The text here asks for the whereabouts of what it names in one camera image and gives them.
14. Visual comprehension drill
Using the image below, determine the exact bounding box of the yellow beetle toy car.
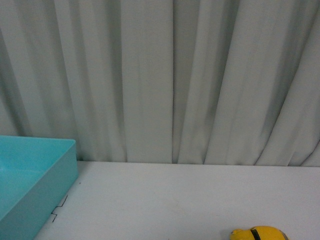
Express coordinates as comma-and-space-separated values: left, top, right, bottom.
229, 226, 290, 240

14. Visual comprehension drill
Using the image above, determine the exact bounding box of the grey pleated curtain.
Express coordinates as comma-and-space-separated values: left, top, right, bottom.
0, 0, 320, 167

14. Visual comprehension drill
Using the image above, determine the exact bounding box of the turquoise plastic storage box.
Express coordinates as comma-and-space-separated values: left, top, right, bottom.
0, 135, 78, 240

